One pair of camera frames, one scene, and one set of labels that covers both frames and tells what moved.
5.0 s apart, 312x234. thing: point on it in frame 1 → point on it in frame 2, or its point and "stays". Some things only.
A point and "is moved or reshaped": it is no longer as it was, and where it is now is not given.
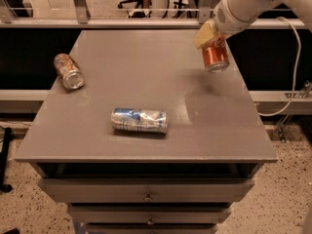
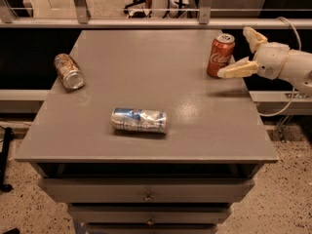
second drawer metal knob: x=150 y=221 stays
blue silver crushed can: x=132 y=119 stays
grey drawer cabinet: x=183 y=180 stays
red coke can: x=216 y=55 is moved or reshaped
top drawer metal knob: x=148 y=198 stays
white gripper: x=226 y=19 → x=272 y=60
